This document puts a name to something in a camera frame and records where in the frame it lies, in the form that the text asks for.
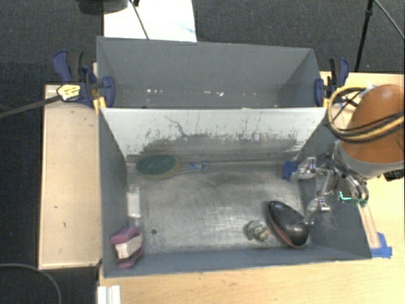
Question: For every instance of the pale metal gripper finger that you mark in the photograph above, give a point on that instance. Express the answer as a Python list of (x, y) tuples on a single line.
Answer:
[(305, 169), (322, 205)]

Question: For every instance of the black and red oval object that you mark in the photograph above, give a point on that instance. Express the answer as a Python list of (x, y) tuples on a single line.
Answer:
[(288, 223)]

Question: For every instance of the small green toy animal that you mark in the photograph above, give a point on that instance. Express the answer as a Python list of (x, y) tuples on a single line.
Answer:
[(257, 230)]

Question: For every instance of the grey metal bin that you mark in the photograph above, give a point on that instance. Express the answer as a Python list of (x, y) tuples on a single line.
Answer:
[(205, 207)]

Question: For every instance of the clear glass bottle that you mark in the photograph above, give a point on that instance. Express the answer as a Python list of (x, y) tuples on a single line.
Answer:
[(133, 203)]

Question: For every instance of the purple and white toy teeth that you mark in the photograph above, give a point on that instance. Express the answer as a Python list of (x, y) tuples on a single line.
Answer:
[(128, 247)]

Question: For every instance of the pale wood board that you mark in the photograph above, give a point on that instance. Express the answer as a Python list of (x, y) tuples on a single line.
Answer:
[(69, 182)]

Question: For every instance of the black cylinder on white bracket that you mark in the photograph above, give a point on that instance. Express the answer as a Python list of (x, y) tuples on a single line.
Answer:
[(394, 174)]

